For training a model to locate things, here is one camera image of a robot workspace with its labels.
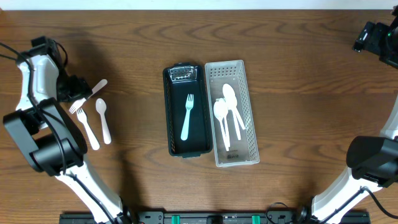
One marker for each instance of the white spoon pair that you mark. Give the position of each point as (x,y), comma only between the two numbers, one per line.
(224,114)
(228,91)

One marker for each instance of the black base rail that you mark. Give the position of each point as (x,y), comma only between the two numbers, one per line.
(281,215)

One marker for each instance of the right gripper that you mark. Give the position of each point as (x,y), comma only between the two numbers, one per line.
(375,39)

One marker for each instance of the white fork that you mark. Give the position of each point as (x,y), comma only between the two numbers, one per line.
(82,117)
(79,103)
(188,106)

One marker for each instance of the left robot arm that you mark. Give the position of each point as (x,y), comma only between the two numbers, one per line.
(51,142)

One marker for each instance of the black plastic basket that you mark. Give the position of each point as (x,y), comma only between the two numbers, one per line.
(180,80)

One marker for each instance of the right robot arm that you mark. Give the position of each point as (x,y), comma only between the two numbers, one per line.
(371,162)

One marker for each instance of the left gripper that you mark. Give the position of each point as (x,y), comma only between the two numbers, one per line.
(78,88)

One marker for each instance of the clear plastic basket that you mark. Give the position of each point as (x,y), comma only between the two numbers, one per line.
(245,151)

